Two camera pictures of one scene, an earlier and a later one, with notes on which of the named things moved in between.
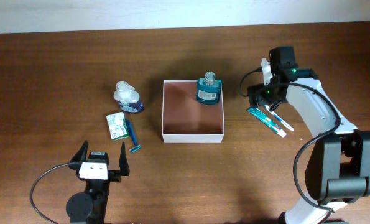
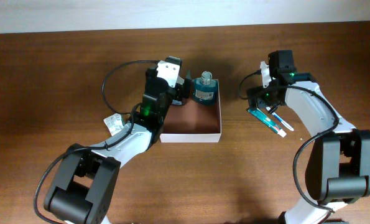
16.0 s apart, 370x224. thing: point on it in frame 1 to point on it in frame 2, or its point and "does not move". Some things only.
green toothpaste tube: (268, 122) does not move
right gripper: (262, 98) does not move
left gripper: (115, 175) to (181, 86)
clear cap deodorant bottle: (127, 97) to (176, 102)
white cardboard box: (185, 121) does not move
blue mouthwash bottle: (208, 89) does not move
